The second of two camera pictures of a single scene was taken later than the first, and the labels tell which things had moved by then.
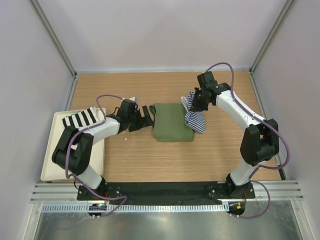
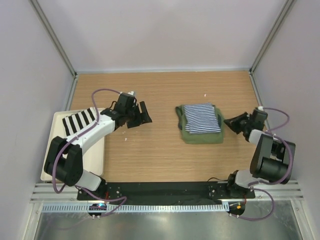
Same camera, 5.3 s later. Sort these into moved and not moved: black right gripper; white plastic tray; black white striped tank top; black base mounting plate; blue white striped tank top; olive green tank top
Moved: blue white striped tank top; black right gripper; olive green tank top
Not moved: black base mounting plate; black white striped tank top; white plastic tray
